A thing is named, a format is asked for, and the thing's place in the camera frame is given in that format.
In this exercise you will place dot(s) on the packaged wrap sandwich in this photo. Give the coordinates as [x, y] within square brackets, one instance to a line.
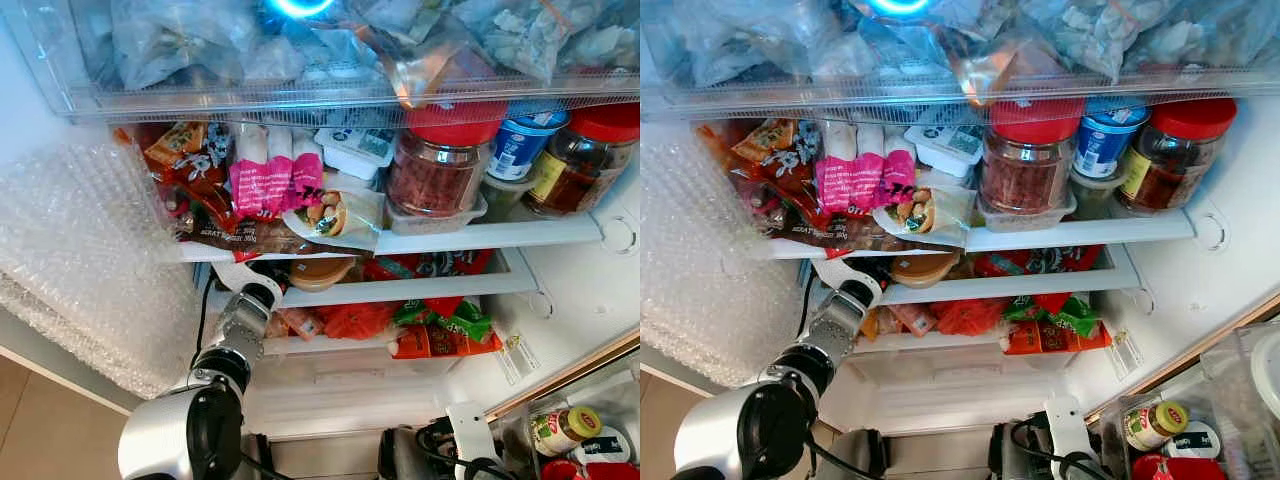
[335, 218]
[925, 215]

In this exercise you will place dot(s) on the yellow lid glass jar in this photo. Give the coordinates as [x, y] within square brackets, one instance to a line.
[560, 430]
[1150, 425]

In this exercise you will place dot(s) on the green food package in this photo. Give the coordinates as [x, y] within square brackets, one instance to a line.
[1060, 315]
[455, 318]

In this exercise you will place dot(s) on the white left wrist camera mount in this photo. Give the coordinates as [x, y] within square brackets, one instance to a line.
[240, 278]
[842, 278]

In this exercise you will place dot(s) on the white labelled tub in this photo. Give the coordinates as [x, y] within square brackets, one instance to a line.
[355, 152]
[950, 150]

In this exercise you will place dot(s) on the bubble wrap sheet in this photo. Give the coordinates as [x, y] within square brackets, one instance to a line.
[90, 270]
[710, 260]

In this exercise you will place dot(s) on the pink labelled sausage pack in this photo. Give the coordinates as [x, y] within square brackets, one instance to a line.
[275, 180]
[865, 178]

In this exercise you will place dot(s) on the clear frozen food bag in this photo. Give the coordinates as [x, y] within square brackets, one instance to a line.
[1000, 68]
[740, 40]
[430, 70]
[170, 40]
[1130, 32]
[550, 35]

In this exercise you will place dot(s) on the red plastic bag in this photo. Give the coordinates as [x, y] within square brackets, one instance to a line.
[970, 318]
[355, 322]

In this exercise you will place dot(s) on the red lid jar reddish contents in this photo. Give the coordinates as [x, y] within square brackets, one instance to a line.
[435, 170]
[1025, 170]

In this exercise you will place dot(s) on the dark brown printed package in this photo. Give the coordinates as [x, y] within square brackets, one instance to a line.
[840, 238]
[240, 240]

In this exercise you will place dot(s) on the orange lidded plastic container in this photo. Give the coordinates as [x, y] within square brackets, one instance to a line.
[320, 272]
[925, 268]

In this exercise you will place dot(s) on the orange brown snack package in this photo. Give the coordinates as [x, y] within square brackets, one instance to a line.
[190, 165]
[775, 165]

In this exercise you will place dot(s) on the clear freezer drawer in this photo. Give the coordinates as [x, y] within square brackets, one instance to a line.
[690, 95]
[60, 95]

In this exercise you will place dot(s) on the red bottle cap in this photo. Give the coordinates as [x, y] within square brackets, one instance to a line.
[562, 470]
[1155, 468]

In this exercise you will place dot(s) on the fridge cabinet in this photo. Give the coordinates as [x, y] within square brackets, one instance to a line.
[1190, 285]
[590, 290]

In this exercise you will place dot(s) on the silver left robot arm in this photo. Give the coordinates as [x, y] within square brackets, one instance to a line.
[200, 400]
[780, 400]

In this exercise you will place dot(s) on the white fridge shelf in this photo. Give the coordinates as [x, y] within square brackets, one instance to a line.
[500, 235]
[1100, 232]
[1050, 283]
[450, 285]

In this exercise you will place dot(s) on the red printed package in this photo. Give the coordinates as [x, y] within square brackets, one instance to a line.
[430, 265]
[1040, 262]

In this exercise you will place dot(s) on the red lid jar dark contents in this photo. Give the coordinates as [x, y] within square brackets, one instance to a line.
[580, 165]
[1170, 165]

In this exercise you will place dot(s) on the clear plastic tray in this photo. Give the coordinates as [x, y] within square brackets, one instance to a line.
[430, 222]
[1025, 220]

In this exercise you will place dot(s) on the blue white yogurt tub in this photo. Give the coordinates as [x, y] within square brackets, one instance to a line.
[520, 145]
[1108, 145]

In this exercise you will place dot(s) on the salmon pink food pack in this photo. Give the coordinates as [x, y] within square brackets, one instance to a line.
[300, 324]
[905, 320]

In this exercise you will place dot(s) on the orange red food package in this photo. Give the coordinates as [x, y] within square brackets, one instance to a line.
[445, 343]
[1055, 340]

